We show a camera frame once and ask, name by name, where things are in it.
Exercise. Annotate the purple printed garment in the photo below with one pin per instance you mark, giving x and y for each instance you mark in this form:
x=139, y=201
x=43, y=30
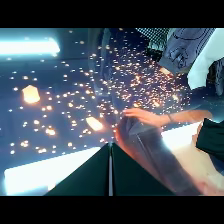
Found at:
x=185, y=50

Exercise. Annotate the dark garment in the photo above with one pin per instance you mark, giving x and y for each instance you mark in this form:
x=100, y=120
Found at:
x=218, y=76

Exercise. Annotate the black mesh garment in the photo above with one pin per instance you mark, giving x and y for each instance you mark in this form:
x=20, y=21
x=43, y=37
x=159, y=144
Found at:
x=155, y=38

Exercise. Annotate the person's hand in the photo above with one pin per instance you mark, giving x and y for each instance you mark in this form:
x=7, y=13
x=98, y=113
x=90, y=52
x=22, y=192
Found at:
x=146, y=116

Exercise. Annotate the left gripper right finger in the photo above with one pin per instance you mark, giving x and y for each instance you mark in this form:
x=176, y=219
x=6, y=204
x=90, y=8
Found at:
x=133, y=176

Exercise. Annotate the white garment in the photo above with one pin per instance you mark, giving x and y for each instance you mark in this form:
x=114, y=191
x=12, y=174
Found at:
x=205, y=66

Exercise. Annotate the person's forearm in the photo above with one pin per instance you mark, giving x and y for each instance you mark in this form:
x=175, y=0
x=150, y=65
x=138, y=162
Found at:
x=190, y=116

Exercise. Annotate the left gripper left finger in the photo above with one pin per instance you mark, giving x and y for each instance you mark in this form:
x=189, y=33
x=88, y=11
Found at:
x=86, y=176

